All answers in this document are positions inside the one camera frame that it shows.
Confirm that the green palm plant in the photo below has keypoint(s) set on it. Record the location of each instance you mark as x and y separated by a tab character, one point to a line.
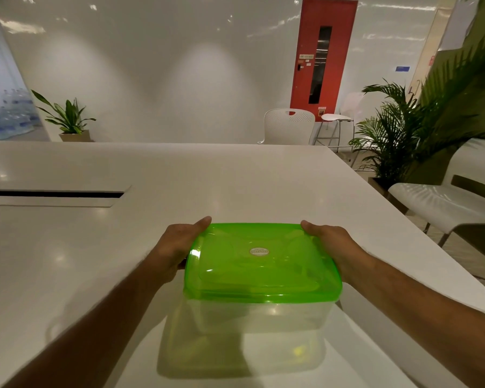
396	145

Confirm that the group of water bottles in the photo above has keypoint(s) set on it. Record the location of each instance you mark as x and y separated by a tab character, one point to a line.
8	117

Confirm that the small beige planter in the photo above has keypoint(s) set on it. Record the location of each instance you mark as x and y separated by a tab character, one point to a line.
74	136

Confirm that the white bar stool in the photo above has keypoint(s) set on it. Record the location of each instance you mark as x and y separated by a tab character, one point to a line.
335	117

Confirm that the small green leafy plant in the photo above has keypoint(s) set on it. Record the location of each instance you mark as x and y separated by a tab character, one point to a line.
66	115

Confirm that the white paper poster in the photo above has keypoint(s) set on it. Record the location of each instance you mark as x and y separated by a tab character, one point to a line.
456	24

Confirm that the red door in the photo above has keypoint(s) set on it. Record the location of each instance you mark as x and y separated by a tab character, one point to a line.
303	76

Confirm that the white chair with metal legs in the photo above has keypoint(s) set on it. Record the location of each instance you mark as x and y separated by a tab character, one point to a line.
448	206

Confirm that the person's left hand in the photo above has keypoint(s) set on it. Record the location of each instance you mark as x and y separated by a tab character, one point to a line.
171	250

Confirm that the person's right forearm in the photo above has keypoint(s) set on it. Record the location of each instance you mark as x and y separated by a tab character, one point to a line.
428	315

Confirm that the person's right hand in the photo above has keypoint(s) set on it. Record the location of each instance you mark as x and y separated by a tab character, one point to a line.
339	246

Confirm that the large clear plastic container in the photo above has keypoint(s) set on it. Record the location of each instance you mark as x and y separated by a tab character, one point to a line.
258	315

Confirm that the white perforated chair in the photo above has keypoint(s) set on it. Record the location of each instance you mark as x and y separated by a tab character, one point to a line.
287	129

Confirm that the person's left forearm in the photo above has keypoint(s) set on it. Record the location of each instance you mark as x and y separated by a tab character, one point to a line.
85	335

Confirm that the green plastic lid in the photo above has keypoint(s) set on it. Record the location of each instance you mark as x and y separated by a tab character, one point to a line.
262	262

